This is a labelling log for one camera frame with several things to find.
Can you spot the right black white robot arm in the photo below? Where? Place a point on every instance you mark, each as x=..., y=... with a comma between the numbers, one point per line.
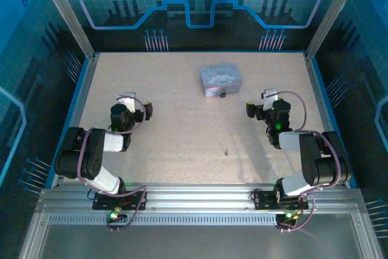
x=309, y=156

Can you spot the green lit connector board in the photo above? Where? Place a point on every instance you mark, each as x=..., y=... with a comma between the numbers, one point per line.
x=114, y=215
x=288, y=217

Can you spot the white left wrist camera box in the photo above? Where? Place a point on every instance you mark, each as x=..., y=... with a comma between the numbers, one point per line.
x=128, y=101

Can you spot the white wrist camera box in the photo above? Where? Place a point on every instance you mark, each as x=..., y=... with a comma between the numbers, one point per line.
x=128, y=101
x=269, y=98

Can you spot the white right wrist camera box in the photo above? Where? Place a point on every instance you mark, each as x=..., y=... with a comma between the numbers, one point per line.
x=269, y=98

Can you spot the aluminium table side rail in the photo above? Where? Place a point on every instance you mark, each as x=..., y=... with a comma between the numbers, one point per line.
x=322, y=104
x=83, y=104

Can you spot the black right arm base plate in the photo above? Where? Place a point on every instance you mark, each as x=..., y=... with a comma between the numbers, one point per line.
x=266, y=201

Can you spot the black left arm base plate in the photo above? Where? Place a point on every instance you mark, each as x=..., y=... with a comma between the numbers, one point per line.
x=103, y=203

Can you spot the aluminium mounting rail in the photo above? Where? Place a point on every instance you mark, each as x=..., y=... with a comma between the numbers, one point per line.
x=197, y=198

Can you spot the aluminium frame post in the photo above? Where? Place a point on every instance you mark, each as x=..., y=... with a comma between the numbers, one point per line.
x=66, y=13
x=332, y=13

